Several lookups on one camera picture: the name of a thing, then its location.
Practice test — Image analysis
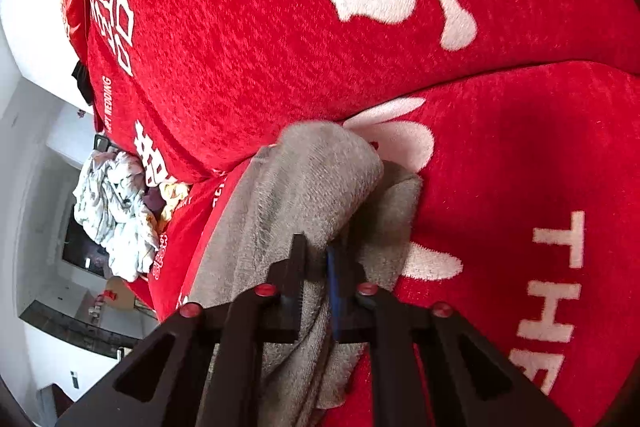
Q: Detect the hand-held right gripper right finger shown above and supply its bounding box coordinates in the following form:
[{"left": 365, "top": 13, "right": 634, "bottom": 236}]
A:
[{"left": 325, "top": 247, "right": 573, "bottom": 427}]

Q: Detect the black cloth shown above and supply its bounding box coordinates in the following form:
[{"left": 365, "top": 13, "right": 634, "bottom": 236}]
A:
[{"left": 71, "top": 61, "right": 95, "bottom": 106}]

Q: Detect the black counter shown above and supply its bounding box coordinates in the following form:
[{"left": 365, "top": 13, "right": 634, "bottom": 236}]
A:
[{"left": 19, "top": 299, "right": 138, "bottom": 360}]

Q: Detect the red printed sofa cover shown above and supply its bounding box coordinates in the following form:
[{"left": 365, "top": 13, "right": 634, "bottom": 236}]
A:
[{"left": 62, "top": 0, "right": 640, "bottom": 427}]

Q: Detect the grey small garment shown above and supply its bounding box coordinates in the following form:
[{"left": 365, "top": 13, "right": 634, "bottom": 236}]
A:
[{"left": 189, "top": 121, "right": 425, "bottom": 427}]

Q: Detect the pile of white patterned clothes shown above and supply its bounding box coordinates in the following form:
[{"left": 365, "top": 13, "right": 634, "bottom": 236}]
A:
[{"left": 74, "top": 149, "right": 191, "bottom": 284}]

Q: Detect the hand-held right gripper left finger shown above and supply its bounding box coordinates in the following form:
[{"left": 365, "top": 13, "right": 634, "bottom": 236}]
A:
[{"left": 55, "top": 234, "right": 307, "bottom": 427}]

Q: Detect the dark screen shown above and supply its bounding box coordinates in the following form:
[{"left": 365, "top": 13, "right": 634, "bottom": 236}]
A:
[{"left": 61, "top": 206, "right": 112, "bottom": 279}]

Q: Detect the brown cardboard box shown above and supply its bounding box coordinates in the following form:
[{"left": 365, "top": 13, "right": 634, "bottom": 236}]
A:
[{"left": 102, "top": 276, "right": 137, "bottom": 309}]

